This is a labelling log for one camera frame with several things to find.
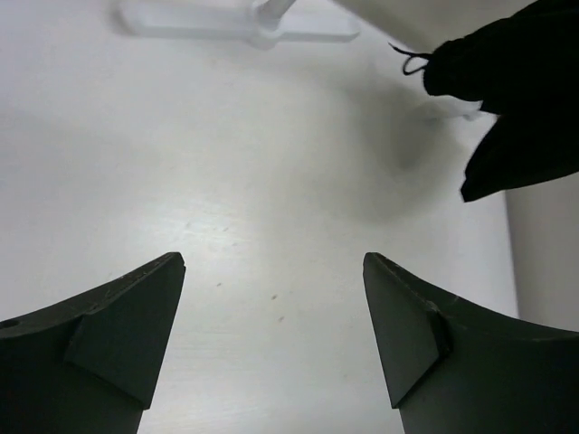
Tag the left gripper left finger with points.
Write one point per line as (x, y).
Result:
(90, 363)

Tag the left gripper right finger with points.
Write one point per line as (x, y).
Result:
(454, 367)

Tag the black trousers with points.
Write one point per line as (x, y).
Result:
(523, 69)

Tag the white clothes rack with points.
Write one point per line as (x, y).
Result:
(415, 24)

